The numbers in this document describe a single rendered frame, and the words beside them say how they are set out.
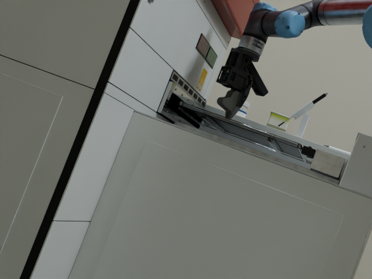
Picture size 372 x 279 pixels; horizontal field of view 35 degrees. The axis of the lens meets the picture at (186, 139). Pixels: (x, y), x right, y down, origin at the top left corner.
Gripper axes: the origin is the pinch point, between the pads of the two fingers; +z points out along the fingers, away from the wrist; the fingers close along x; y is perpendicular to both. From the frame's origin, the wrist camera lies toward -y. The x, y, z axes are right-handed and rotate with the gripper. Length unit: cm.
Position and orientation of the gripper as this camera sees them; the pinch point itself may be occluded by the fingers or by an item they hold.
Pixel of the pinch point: (230, 117)
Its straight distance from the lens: 177.8
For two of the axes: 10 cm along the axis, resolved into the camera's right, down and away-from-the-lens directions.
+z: -3.6, 9.3, -0.4
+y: -8.4, -3.5, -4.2
